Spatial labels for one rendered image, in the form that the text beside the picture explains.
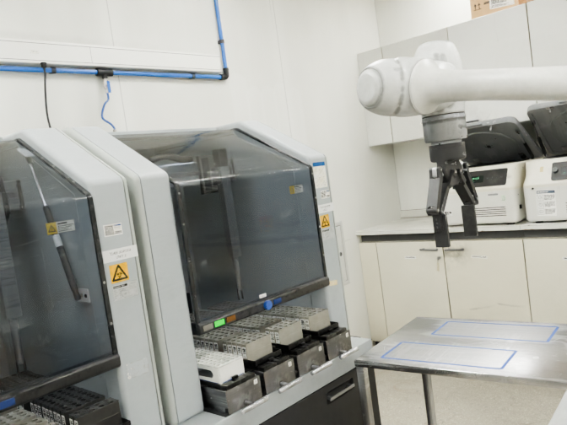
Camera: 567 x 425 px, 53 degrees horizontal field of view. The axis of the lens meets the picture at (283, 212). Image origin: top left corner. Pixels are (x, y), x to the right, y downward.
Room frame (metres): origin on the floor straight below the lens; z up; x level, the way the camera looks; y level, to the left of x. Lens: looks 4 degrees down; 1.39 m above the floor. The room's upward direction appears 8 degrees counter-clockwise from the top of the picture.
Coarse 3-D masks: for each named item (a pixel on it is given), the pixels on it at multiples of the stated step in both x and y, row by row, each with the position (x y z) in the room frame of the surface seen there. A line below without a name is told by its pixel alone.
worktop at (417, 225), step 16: (384, 224) 4.26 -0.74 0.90; (400, 224) 4.12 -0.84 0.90; (416, 224) 3.98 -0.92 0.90; (432, 224) 3.86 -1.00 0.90; (480, 224) 3.52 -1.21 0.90; (496, 224) 3.42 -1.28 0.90; (512, 224) 3.33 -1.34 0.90; (528, 224) 3.24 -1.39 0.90; (544, 224) 3.17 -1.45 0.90; (560, 224) 3.11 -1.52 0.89
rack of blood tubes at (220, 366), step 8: (200, 352) 1.75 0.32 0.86; (208, 352) 1.74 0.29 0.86; (216, 352) 1.73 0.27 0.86; (200, 360) 1.67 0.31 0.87; (208, 360) 1.66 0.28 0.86; (216, 360) 1.65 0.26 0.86; (224, 360) 1.64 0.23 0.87; (232, 360) 1.63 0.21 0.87; (240, 360) 1.65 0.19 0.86; (200, 368) 1.64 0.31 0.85; (208, 368) 1.61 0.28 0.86; (216, 368) 1.59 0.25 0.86; (224, 368) 1.60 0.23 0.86; (232, 368) 1.62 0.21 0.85; (240, 368) 1.64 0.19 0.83; (200, 376) 1.64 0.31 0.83; (208, 376) 1.69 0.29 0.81; (216, 376) 1.59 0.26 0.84; (224, 376) 1.60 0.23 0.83
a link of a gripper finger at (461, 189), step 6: (462, 174) 1.22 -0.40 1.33; (462, 180) 1.22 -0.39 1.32; (456, 186) 1.24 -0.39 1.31; (462, 186) 1.23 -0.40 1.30; (456, 192) 1.25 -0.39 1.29; (462, 192) 1.25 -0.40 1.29; (468, 192) 1.24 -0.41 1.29; (462, 198) 1.26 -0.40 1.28; (468, 198) 1.25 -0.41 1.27; (474, 204) 1.26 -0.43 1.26
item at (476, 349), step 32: (416, 320) 1.92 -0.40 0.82; (448, 320) 1.87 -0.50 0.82; (480, 320) 1.82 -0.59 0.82; (384, 352) 1.64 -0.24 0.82; (416, 352) 1.60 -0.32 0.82; (448, 352) 1.57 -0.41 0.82; (480, 352) 1.53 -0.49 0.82; (512, 352) 1.50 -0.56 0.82; (544, 352) 1.47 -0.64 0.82; (544, 384) 1.30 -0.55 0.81
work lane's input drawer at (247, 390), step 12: (252, 372) 1.64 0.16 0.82; (204, 384) 1.62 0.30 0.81; (216, 384) 1.59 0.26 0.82; (228, 384) 1.57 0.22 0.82; (240, 384) 1.59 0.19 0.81; (252, 384) 1.62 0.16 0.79; (204, 396) 1.61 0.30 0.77; (216, 396) 1.57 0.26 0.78; (228, 396) 1.55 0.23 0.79; (240, 396) 1.58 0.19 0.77; (252, 396) 1.61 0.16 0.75; (228, 408) 1.54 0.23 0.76; (240, 408) 1.58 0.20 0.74; (252, 408) 1.55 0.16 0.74
